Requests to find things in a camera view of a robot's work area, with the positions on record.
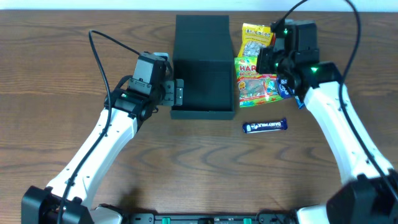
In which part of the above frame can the yellow seed snack bag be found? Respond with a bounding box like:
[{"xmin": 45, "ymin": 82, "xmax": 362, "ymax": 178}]
[{"xmin": 238, "ymin": 23, "xmax": 273, "ymax": 57}]

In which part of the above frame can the green Haribo gummy bag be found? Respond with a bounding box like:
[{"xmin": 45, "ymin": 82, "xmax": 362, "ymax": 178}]
[{"xmin": 234, "ymin": 57, "xmax": 282, "ymax": 108}]

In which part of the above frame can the blue Oreo cookie pack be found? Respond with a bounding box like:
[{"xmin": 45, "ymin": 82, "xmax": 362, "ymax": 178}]
[{"xmin": 295, "ymin": 96, "xmax": 305, "ymax": 110}]

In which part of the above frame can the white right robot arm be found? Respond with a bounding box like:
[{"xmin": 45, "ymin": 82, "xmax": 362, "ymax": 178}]
[{"xmin": 257, "ymin": 20, "xmax": 397, "ymax": 223}]

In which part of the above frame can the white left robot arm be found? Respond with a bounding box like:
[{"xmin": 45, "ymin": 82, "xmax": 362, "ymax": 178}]
[{"xmin": 21, "ymin": 52, "xmax": 183, "ymax": 223}]

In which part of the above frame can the blue Eclipse mint box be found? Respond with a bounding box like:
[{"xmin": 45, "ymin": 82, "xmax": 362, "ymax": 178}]
[{"xmin": 277, "ymin": 76, "xmax": 294, "ymax": 99}]

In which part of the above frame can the black open gift box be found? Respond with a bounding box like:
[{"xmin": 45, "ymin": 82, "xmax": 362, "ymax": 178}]
[{"xmin": 170, "ymin": 15, "xmax": 235, "ymax": 120}]

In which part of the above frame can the blue Dairy Milk bar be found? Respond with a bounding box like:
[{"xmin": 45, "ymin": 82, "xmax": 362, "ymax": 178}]
[{"xmin": 242, "ymin": 118, "xmax": 288, "ymax": 134}]

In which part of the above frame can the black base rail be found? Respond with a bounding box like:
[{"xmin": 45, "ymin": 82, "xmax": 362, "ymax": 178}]
[{"xmin": 122, "ymin": 212, "xmax": 298, "ymax": 224}]

